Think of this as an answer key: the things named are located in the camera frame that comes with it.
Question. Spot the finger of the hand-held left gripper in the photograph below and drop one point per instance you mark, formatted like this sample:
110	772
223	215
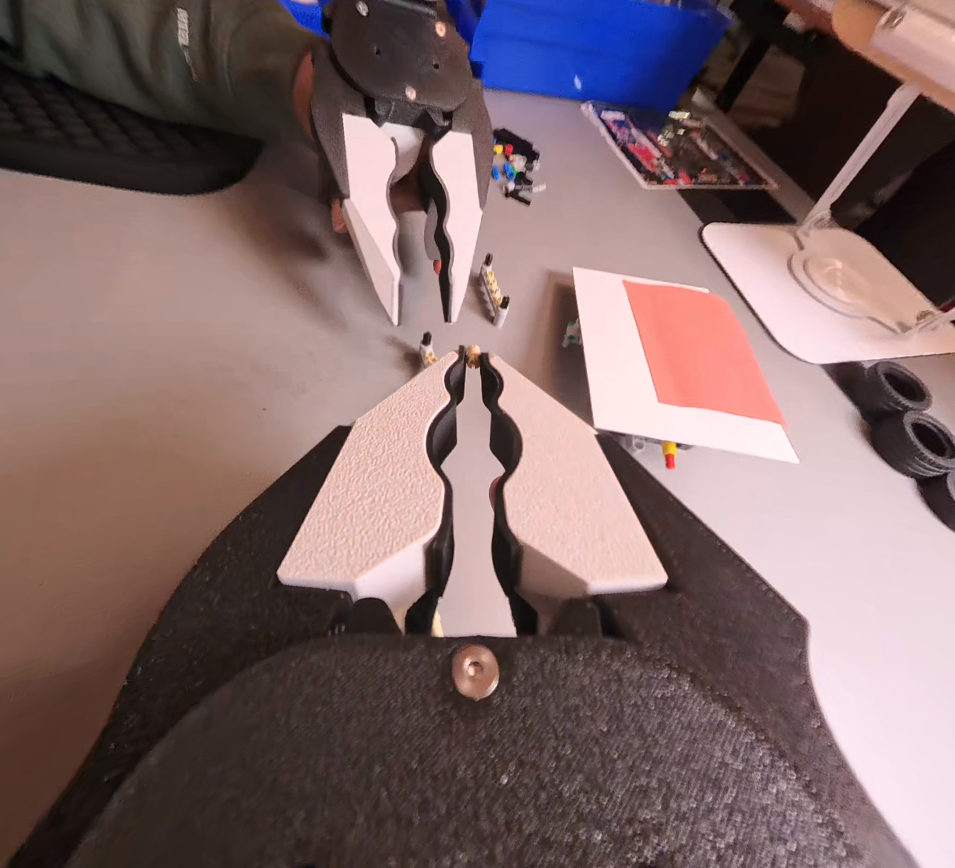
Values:
365	174
462	196

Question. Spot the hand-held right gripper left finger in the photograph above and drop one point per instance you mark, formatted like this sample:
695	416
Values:
358	510

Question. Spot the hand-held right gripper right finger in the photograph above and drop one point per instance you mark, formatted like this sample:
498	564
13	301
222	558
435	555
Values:
589	510

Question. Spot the grey lego beam frame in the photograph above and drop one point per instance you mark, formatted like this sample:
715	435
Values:
492	293
427	353

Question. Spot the loose black lego pieces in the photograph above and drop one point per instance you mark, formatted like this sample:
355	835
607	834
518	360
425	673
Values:
515	166

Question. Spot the lego car chassis assembly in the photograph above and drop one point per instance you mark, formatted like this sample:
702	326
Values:
669	449

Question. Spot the person's left hand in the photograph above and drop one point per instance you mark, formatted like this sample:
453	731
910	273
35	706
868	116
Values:
304	92

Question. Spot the white card with red panel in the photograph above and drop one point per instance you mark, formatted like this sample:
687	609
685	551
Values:
671	360

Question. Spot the printed sticker sheet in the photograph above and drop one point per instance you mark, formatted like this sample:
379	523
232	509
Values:
671	152

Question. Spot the black chair armrest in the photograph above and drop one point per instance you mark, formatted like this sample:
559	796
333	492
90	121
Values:
89	152

